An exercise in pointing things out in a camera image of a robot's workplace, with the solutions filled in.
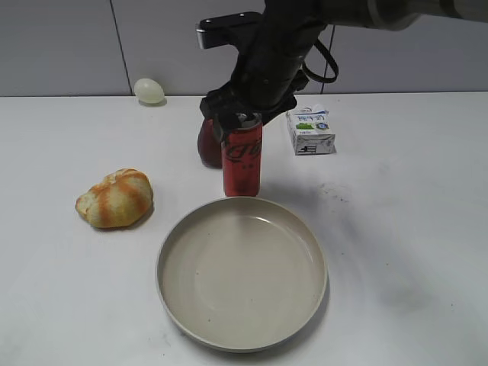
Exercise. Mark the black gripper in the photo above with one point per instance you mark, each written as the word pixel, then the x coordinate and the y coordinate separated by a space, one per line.
pixel 267 73

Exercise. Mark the red cola can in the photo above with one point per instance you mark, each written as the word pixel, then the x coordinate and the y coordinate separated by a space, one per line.
pixel 241 151

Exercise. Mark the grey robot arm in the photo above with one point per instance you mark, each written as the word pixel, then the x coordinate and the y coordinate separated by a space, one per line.
pixel 320 66

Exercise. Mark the beige round plate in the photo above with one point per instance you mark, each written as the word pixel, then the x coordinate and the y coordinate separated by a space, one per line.
pixel 241 274

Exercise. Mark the dark red wax apple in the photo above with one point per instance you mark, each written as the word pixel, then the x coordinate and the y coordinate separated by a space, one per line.
pixel 208 146

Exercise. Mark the pale green egg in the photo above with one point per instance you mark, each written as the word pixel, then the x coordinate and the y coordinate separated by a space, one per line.
pixel 149 91

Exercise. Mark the white milk carton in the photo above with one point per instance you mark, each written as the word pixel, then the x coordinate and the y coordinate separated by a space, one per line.
pixel 310 131

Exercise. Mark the orange striped bread roll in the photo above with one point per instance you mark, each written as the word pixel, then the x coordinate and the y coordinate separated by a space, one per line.
pixel 119 200

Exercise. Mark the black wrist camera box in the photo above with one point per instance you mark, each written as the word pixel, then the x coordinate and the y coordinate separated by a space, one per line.
pixel 237 30

